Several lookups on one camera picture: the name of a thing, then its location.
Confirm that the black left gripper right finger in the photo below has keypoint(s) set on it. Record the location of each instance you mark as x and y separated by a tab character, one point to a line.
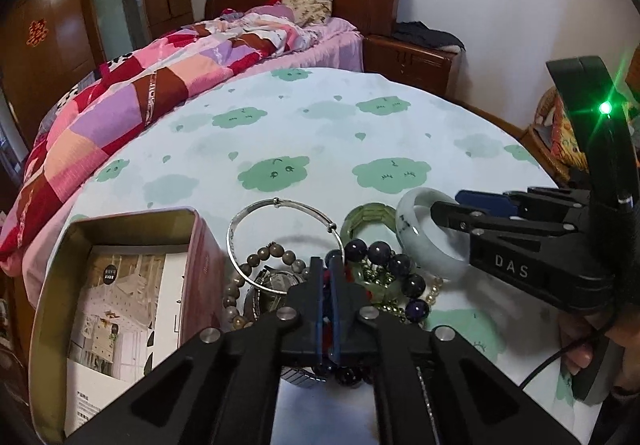
430	387

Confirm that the wooden nightstand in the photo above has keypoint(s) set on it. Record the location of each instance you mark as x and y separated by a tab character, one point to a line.
431	70

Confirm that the pale jade bangle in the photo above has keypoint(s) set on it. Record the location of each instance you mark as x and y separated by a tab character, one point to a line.
441	252

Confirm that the person's right hand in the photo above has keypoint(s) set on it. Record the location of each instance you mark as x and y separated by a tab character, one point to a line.
624	332

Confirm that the printed booklet in tin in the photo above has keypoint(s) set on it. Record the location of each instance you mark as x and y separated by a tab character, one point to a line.
127	321

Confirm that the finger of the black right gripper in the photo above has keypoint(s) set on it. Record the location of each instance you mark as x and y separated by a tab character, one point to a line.
487	200
508	218

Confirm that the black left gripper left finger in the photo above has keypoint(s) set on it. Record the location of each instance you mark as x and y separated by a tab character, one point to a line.
218	388

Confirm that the silver metal band watch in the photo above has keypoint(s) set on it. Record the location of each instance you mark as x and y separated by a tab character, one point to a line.
258	302

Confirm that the cloud pattern table cloth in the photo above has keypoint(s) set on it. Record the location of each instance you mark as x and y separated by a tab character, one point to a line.
334	140

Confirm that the pink bed sheet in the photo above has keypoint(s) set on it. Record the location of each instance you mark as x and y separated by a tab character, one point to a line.
339	47

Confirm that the dark clothes on nightstand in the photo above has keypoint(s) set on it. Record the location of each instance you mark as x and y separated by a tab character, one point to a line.
417	33

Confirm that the brown wooden wardrobe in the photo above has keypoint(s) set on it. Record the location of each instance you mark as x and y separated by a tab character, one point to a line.
33	78

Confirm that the wicker chair with cushion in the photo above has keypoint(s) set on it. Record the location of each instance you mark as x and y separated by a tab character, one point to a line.
551	141

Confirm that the patchwork quilt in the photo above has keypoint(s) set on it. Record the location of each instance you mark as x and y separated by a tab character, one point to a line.
108	114

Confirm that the pink metal tin box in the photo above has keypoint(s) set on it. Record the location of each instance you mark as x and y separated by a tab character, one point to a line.
200	306

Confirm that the floral pillow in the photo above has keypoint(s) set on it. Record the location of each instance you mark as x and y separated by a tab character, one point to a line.
309	12

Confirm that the red double happiness decal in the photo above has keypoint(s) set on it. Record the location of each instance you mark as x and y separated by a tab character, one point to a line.
37	32

